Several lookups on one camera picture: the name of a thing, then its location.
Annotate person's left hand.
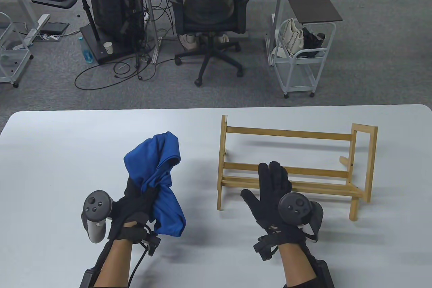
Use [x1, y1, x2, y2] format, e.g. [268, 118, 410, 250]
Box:
[107, 175, 160, 244]

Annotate person's right hand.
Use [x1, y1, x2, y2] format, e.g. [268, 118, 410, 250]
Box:
[240, 161, 306, 244]

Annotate grey handheld controller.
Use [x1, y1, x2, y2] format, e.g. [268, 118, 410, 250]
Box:
[81, 189, 113, 244]
[277, 193, 324, 242]

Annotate blue mesh t-shirt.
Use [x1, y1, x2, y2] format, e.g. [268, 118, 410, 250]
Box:
[124, 131, 187, 237]

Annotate light wooden book rack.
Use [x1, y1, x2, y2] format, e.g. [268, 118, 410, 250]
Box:
[217, 115, 378, 222]

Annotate person's right forearm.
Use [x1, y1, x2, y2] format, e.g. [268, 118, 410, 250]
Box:
[277, 241, 318, 288]

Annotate black forearm box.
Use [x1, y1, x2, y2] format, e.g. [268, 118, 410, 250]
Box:
[79, 268, 98, 288]
[309, 259, 334, 288]

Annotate person's left forearm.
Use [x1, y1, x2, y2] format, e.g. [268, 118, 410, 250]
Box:
[93, 239, 134, 288]

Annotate white rolling cart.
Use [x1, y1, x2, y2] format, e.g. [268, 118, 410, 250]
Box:
[272, 20, 337, 98]

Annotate black mesh office chair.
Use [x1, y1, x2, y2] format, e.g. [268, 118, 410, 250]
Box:
[168, 0, 252, 86]

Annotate black bag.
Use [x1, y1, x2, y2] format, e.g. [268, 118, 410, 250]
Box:
[297, 27, 326, 58]

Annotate white quilted handbag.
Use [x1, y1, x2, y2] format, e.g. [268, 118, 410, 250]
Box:
[277, 19, 304, 58]

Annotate blue water bottle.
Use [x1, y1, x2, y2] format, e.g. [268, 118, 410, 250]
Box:
[79, 36, 95, 63]

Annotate white standing desk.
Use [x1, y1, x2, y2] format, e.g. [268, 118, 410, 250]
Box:
[108, 0, 315, 66]

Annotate brown side table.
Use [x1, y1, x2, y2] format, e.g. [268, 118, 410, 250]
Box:
[284, 0, 343, 25]

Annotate black computer tower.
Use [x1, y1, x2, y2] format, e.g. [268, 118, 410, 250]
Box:
[88, 0, 146, 43]

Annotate black rolling computer stand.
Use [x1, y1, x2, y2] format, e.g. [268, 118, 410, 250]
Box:
[31, 0, 135, 64]

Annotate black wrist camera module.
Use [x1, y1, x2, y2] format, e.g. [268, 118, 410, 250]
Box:
[140, 232, 162, 255]
[254, 236, 279, 261]

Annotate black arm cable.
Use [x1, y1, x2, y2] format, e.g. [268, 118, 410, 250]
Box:
[128, 249, 151, 288]

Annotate black floor cable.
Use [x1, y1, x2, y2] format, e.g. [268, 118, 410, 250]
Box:
[74, 55, 176, 91]

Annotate white wire cart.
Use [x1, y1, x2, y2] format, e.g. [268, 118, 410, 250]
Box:
[0, 12, 34, 88]

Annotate white desk frame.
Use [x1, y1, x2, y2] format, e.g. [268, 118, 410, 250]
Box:
[0, 0, 51, 50]

